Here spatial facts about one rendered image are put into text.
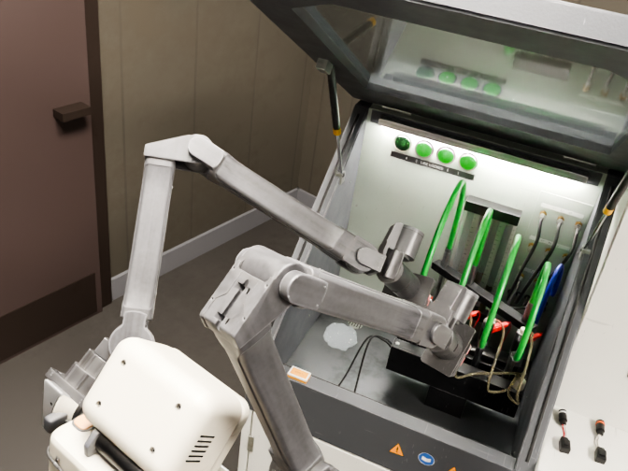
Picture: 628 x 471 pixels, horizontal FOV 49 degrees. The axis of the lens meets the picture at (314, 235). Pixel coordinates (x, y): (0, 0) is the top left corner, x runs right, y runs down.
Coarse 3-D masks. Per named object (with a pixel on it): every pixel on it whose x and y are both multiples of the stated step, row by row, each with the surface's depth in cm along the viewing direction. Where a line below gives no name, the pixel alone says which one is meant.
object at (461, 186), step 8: (456, 184) 156; (464, 184) 162; (456, 192) 153; (464, 192) 168; (448, 208) 149; (456, 208) 175; (448, 216) 149; (456, 216) 176; (440, 224) 147; (456, 224) 178; (440, 232) 147; (432, 240) 147; (432, 248) 146; (448, 248) 183; (432, 256) 146; (424, 264) 146; (424, 272) 146
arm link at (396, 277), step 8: (392, 256) 135; (400, 256) 135; (384, 264) 136; (392, 264) 135; (400, 264) 135; (384, 272) 135; (392, 272) 135; (400, 272) 134; (408, 272) 137; (384, 280) 135; (392, 280) 134; (400, 280) 135; (408, 280) 137; (392, 288) 137; (400, 288) 137
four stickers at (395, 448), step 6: (390, 444) 161; (396, 444) 160; (402, 444) 160; (390, 450) 162; (396, 450) 161; (402, 450) 161; (420, 450) 158; (402, 456) 161; (420, 456) 159; (426, 456) 158; (432, 456) 158; (420, 462) 160; (426, 462) 159; (432, 462) 158; (444, 468) 158; (450, 468) 157; (456, 468) 156
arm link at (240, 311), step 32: (256, 256) 88; (224, 288) 87; (256, 288) 84; (224, 320) 85; (256, 320) 84; (256, 352) 87; (256, 384) 89; (288, 384) 93; (288, 416) 95; (288, 448) 98
